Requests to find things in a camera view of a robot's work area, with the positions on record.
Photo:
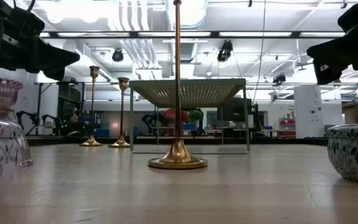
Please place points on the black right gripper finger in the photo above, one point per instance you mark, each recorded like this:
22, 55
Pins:
329, 74
334, 51

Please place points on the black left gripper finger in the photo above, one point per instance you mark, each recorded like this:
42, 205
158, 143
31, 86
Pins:
56, 74
54, 57

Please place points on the brass candlestick holder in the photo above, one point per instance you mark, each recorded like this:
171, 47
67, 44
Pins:
177, 155
120, 143
91, 142

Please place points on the white green-leaf ceramic candle holder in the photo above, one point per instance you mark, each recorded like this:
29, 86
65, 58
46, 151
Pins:
356, 152

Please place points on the black background robot arm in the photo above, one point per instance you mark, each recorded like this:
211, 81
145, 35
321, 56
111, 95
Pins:
30, 118
149, 121

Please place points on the white column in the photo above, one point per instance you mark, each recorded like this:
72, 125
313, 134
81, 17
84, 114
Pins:
308, 112

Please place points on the black ceiling spotlight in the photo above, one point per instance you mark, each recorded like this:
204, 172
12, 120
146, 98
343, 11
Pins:
225, 51
117, 56
279, 79

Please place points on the red storage rack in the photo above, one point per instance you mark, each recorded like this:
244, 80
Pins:
287, 127

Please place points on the blue storage bin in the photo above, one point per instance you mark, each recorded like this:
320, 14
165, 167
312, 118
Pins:
102, 133

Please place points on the dark background monitor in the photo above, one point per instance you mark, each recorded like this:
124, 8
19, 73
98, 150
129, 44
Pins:
235, 110

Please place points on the green perforated metal shelf riser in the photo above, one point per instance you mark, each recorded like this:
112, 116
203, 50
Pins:
213, 90

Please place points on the person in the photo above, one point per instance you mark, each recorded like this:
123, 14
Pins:
169, 116

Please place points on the green background plant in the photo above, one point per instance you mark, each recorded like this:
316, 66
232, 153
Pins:
195, 115

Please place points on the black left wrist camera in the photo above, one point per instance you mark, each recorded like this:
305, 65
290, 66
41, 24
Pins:
26, 21

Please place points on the black aluminium table frame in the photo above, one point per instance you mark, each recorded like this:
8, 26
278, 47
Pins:
291, 141

